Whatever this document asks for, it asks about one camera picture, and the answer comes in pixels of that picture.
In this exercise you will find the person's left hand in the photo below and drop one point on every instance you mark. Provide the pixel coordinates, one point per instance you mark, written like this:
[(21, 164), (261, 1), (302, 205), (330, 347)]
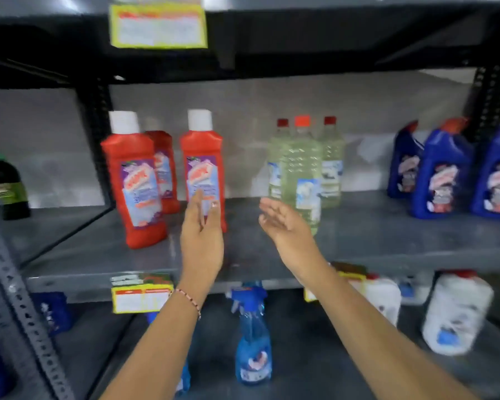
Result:
[(201, 249)]

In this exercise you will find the person's right hand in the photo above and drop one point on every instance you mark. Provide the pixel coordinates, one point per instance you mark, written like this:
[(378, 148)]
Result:
[(293, 241)]

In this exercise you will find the person's left thumb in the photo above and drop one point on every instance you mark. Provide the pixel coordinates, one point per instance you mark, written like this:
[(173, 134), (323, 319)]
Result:
[(216, 216)]

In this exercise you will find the person's right fingers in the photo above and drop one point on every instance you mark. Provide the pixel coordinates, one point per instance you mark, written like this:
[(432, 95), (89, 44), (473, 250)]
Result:
[(273, 212)]

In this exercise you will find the person's right forearm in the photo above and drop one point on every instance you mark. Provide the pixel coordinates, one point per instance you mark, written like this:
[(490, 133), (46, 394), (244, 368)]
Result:
[(383, 345)]

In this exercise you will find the person's left forearm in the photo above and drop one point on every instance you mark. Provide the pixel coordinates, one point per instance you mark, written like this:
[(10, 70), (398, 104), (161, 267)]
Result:
[(160, 349)]

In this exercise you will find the clear bottle with red cap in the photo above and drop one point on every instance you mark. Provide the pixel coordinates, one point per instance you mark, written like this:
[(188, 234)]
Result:
[(276, 162), (305, 174), (332, 166)]

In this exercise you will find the red bottle with white cap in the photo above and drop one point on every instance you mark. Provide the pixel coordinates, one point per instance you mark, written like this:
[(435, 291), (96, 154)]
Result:
[(166, 170), (135, 183), (202, 162)]

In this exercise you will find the black metal shelf rack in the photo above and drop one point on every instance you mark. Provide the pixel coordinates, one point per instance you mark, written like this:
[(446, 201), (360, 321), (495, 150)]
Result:
[(358, 237)]

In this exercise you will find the yellow shelf label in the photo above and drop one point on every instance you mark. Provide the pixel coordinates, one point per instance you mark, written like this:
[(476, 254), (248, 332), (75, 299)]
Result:
[(352, 274)]

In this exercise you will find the small yellow price label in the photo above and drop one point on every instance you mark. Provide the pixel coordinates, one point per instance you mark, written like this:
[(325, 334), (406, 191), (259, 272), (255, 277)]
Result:
[(139, 299)]

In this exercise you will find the blue spray bottle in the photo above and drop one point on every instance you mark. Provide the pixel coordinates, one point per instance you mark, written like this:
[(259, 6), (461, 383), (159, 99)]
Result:
[(252, 341)]

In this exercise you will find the small white jug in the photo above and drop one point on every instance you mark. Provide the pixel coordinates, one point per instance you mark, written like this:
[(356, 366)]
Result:
[(416, 287), (382, 297)]

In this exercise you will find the blue bottle with red cap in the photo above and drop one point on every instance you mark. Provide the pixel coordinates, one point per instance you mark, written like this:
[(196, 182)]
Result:
[(498, 179), (441, 174), (405, 166)]

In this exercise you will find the large yellow price label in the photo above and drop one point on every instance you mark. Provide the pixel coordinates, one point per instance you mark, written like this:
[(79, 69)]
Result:
[(158, 27)]

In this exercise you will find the large white jug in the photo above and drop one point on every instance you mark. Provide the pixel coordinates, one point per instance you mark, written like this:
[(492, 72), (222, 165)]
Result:
[(456, 314)]

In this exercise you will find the dark green bottle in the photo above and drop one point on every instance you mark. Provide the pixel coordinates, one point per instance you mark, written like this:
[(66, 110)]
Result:
[(7, 187)]

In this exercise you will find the grey perforated rack upright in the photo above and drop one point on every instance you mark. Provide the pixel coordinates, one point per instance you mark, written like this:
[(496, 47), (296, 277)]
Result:
[(21, 304)]

